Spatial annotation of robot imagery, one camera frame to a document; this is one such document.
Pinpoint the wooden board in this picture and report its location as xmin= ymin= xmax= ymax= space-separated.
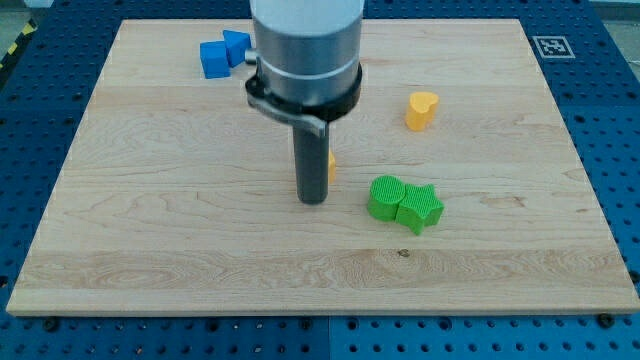
xmin=5 ymin=18 xmax=640 ymax=318

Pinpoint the yellow hexagon block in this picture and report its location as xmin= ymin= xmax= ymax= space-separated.
xmin=328 ymin=149 xmax=336 ymax=184

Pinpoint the blue cube block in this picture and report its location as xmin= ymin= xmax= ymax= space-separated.
xmin=199 ymin=41 xmax=231 ymax=79

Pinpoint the white fiducial marker tag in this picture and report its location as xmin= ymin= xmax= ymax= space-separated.
xmin=532 ymin=35 xmax=575 ymax=59

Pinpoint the blue triangle block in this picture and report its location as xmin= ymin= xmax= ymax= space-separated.
xmin=222 ymin=30 xmax=251 ymax=67

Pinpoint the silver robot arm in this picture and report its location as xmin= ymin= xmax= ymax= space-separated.
xmin=245 ymin=0 xmax=364 ymax=205

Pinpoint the green cylinder block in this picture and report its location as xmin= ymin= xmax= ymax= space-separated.
xmin=367 ymin=175 xmax=406 ymax=222

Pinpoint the yellow heart block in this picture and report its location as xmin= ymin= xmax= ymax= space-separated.
xmin=405 ymin=92 xmax=440 ymax=132

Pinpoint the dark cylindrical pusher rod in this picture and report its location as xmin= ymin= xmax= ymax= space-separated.
xmin=292 ymin=128 xmax=329 ymax=204

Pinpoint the black clamp ring with lever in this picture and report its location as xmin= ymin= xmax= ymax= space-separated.
xmin=244 ymin=63 xmax=363 ymax=138

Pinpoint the green star block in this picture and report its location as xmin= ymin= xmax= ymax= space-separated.
xmin=395 ymin=184 xmax=445 ymax=235

